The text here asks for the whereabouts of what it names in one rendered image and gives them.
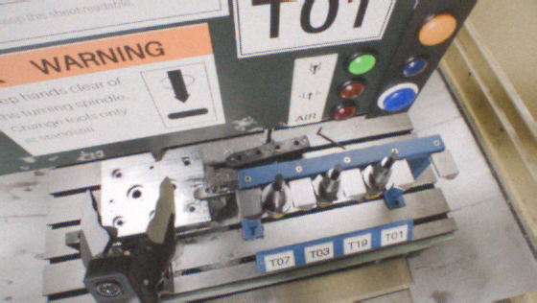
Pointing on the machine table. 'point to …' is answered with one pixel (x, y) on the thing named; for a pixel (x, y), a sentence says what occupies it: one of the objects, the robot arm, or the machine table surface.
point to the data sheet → (93, 17)
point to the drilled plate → (171, 166)
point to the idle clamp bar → (268, 152)
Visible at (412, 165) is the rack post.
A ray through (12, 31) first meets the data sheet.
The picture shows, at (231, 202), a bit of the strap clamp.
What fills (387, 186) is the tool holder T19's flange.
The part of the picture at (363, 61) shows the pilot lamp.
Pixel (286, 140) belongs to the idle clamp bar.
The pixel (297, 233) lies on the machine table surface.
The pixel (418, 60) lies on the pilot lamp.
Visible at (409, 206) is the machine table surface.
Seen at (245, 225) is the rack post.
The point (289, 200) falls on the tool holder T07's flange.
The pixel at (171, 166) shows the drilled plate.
